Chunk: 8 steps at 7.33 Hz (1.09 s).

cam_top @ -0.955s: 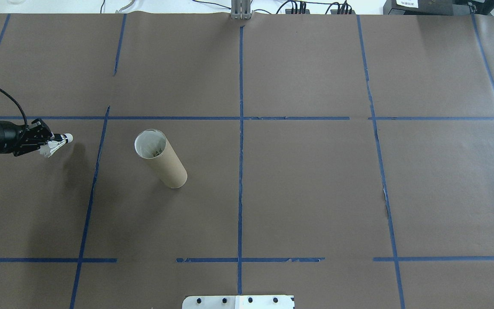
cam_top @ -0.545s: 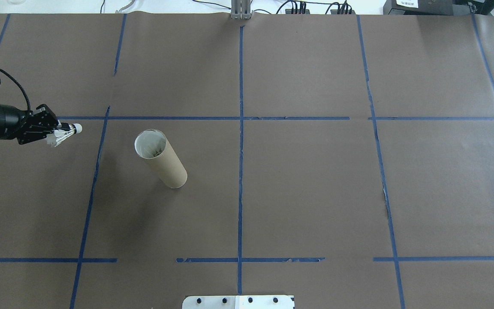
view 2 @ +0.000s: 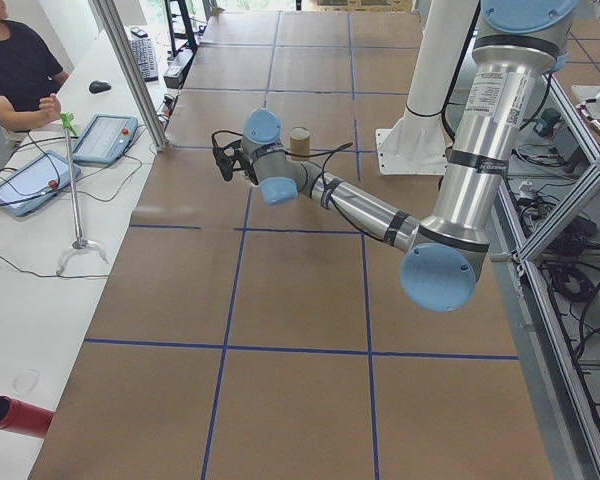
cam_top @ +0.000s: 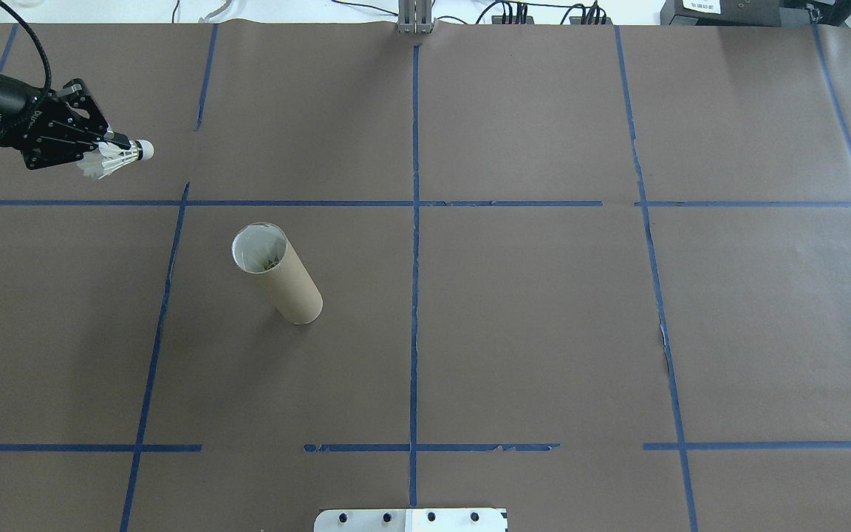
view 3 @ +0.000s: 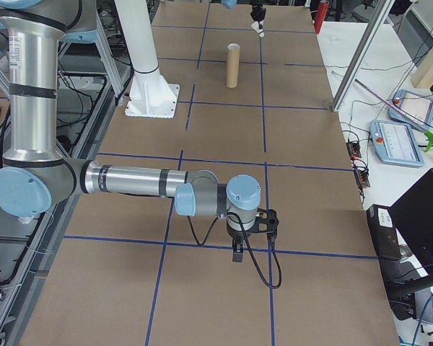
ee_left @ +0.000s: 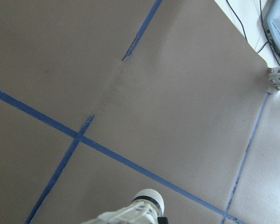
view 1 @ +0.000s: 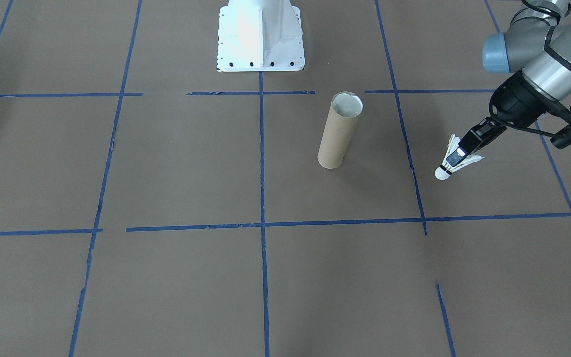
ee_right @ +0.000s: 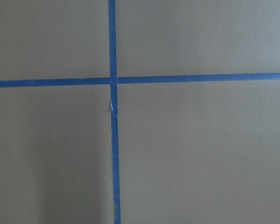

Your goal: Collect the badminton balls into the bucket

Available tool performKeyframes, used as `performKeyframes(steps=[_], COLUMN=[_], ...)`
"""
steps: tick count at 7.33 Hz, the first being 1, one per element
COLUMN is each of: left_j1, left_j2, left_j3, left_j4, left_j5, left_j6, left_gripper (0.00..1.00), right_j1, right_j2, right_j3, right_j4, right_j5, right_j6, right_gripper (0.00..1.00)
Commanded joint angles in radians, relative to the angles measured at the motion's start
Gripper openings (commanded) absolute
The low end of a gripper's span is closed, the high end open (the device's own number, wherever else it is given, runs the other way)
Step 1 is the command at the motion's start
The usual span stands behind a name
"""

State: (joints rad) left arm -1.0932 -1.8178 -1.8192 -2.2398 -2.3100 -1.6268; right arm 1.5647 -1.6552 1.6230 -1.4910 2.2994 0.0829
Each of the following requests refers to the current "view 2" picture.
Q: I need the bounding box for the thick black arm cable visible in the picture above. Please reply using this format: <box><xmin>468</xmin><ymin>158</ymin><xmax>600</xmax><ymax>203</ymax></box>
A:
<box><xmin>438</xmin><ymin>0</ymin><xmax>483</xmax><ymax>151</ymax></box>

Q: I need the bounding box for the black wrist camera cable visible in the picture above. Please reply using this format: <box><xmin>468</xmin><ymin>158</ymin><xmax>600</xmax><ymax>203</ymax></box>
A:
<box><xmin>210</xmin><ymin>129</ymin><xmax>356</xmax><ymax>201</ymax></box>

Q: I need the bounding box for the white pedestal with square plate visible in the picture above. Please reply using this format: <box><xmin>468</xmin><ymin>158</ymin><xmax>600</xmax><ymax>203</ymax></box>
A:
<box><xmin>374</xmin><ymin>0</ymin><xmax>481</xmax><ymax>177</ymax></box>

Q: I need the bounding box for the bare person forearm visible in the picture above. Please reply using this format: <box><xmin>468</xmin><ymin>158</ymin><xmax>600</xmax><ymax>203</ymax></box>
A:
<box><xmin>0</xmin><ymin>94</ymin><xmax>49</xmax><ymax>134</ymax></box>

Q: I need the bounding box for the black pendant cable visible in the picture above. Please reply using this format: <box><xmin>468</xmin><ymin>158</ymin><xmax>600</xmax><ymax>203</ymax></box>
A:
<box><xmin>0</xmin><ymin>127</ymin><xmax>149</xmax><ymax>211</ymax></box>

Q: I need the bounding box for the green device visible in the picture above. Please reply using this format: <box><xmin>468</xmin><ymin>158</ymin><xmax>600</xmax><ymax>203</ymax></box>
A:
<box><xmin>535</xmin><ymin>109</ymin><xmax>564</xmax><ymax>139</ymax></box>

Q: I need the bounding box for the metal bar frame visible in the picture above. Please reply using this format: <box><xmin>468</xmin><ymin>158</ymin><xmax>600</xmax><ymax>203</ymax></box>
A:
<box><xmin>489</xmin><ymin>27</ymin><xmax>600</xmax><ymax>480</ymax></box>

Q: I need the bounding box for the red tube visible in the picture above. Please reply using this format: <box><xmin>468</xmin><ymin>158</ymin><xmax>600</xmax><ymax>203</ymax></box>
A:
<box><xmin>0</xmin><ymin>394</ymin><xmax>56</xmax><ymax>440</ymax></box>

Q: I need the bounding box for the black cable bundle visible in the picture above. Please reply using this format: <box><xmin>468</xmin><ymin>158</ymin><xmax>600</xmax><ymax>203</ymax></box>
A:
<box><xmin>539</xmin><ymin>259</ymin><xmax>600</xmax><ymax>311</ymax></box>

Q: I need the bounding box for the black computer keyboard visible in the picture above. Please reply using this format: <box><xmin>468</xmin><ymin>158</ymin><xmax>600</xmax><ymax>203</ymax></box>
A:
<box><xmin>128</xmin><ymin>37</ymin><xmax>160</xmax><ymax>84</ymax></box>

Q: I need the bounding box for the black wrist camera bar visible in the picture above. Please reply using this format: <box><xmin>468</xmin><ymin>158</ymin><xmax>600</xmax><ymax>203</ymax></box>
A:
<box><xmin>213</xmin><ymin>143</ymin><xmax>236</xmax><ymax>182</ymax></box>

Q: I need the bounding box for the clear plastic tube cap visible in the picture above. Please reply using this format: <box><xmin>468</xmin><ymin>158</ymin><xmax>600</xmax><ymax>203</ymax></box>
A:
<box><xmin>10</xmin><ymin>368</ymin><xmax>44</xmax><ymax>396</ymax></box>

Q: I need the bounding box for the black desk cable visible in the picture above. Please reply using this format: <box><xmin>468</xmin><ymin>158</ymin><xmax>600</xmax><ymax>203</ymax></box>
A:
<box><xmin>0</xmin><ymin>242</ymin><xmax>110</xmax><ymax>279</ymax></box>

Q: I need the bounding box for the brown cardboard tube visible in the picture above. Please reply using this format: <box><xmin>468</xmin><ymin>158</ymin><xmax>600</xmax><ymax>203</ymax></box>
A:
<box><xmin>288</xmin><ymin>126</ymin><xmax>313</xmax><ymax>157</ymax></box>

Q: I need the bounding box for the person in black t-shirt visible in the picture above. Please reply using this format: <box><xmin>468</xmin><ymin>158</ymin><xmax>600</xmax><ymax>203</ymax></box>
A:
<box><xmin>0</xmin><ymin>0</ymin><xmax>71</xmax><ymax>134</ymax></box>

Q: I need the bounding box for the person hand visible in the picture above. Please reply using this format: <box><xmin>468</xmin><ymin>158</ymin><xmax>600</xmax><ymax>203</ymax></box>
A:
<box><xmin>38</xmin><ymin>93</ymin><xmax>62</xmax><ymax>119</ymax></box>

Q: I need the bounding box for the white square base plate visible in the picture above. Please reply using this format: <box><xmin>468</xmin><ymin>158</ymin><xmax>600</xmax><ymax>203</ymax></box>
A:
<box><xmin>571</xmin><ymin>83</ymin><xmax>600</xmax><ymax>121</ymax></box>

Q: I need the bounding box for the black metal rack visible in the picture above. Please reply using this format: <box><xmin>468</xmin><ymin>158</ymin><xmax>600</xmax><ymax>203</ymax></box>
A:
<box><xmin>163</xmin><ymin>0</ymin><xmax>204</xmax><ymax>61</ymax></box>

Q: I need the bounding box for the blue grey teach pendant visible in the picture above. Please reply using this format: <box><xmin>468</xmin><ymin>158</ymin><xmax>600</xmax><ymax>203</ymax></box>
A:
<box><xmin>0</xmin><ymin>149</ymin><xmax>83</xmax><ymax>219</ymax></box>
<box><xmin>72</xmin><ymin>113</ymin><xmax>140</xmax><ymax>168</ymax></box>

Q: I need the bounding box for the metal grabber with green handle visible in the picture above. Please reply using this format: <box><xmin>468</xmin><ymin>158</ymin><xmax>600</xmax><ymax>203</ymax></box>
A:
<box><xmin>54</xmin><ymin>112</ymin><xmax>110</xmax><ymax>277</ymax></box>

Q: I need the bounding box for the aluminium profile post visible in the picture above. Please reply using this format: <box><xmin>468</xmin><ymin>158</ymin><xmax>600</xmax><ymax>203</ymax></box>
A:
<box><xmin>90</xmin><ymin>0</ymin><xmax>171</xmax><ymax>154</ymax></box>

